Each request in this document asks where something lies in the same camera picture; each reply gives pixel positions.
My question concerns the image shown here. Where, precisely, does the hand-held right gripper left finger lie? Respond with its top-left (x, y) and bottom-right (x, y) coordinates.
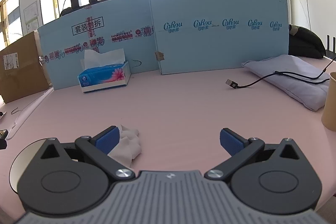
top-left (39, 126), bottom-right (135, 182)

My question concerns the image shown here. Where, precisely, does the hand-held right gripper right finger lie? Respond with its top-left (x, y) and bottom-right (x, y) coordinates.
top-left (204, 128), bottom-right (302, 182)

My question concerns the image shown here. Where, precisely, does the white tissue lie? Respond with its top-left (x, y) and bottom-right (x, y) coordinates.
top-left (108, 124), bottom-right (142, 168)

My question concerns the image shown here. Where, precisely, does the white bowl with dark rim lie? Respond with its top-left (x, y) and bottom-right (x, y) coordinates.
top-left (9, 139), bottom-right (48, 194)

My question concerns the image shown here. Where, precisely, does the blue floral tissue box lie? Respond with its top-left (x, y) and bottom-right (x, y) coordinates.
top-left (77, 48), bottom-right (131, 94)

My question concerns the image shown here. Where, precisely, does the lavender pillow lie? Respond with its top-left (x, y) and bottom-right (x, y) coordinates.
top-left (241, 54), bottom-right (331, 111)

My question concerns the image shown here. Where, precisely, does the plain blue cardboard panel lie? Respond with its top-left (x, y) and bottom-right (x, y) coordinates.
top-left (147, 0), bottom-right (290, 75)

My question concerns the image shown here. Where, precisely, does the small black device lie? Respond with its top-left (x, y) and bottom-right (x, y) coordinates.
top-left (0, 130), bottom-right (9, 149)

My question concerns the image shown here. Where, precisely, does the brown paper cup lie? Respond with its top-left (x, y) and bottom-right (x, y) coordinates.
top-left (322, 74), bottom-right (336, 131)

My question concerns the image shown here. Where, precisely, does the brown cardboard box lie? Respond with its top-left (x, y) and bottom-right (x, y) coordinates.
top-left (0, 31), bottom-right (51, 104)

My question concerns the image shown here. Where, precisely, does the blue cardboard panel red tape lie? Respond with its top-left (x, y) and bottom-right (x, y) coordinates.
top-left (37, 0), bottom-right (160, 90)

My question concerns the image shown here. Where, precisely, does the black router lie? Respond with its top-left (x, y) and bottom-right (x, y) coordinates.
top-left (325, 35), bottom-right (336, 54)

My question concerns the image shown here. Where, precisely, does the black usb cable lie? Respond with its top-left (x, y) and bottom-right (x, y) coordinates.
top-left (225, 56), bottom-right (336, 89)

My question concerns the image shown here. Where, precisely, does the thin white cable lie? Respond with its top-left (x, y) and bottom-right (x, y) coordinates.
top-left (5, 89), bottom-right (54, 140)

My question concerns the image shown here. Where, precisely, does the white wall notice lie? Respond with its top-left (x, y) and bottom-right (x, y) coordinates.
top-left (23, 1), bottom-right (40, 33)

